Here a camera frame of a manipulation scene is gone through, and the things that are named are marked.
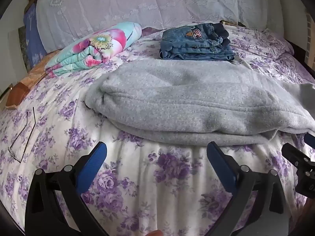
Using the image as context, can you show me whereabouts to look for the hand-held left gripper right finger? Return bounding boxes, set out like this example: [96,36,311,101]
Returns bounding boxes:
[205,141,288,236]

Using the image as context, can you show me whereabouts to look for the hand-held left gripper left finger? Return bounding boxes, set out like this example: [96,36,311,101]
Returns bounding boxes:
[25,142,109,236]

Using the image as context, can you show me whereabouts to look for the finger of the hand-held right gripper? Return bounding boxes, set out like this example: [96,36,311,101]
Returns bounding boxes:
[303,133,315,150]
[282,143,315,175]

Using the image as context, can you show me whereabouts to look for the grey sweat pants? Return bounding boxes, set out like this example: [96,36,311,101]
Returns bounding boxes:
[85,58,315,146]

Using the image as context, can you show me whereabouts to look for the person's right forearm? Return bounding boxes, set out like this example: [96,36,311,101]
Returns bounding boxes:
[305,198,315,236]

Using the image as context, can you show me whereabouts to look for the purple floral bed sheet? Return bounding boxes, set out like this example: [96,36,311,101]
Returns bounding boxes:
[0,26,315,236]

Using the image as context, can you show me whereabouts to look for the thin-framed eyeglasses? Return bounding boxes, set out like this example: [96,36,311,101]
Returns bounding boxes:
[8,107,37,163]

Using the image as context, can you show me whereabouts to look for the orange brown cloth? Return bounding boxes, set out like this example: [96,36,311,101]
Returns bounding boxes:
[5,50,62,110]

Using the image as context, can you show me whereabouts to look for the beige slatted panel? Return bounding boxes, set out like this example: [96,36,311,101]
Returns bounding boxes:
[304,7,315,69]

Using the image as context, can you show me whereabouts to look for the folded floral blanket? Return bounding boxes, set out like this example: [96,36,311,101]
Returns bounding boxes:
[45,22,143,78]

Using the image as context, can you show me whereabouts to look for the folded blue jeans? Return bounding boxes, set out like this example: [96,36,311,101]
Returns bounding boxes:
[159,23,235,61]

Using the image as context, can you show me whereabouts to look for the grey patterned cloth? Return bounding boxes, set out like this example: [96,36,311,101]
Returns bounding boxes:
[18,26,32,70]

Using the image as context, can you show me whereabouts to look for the blue patterned pillow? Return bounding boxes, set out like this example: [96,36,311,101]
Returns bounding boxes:
[23,5,47,67]

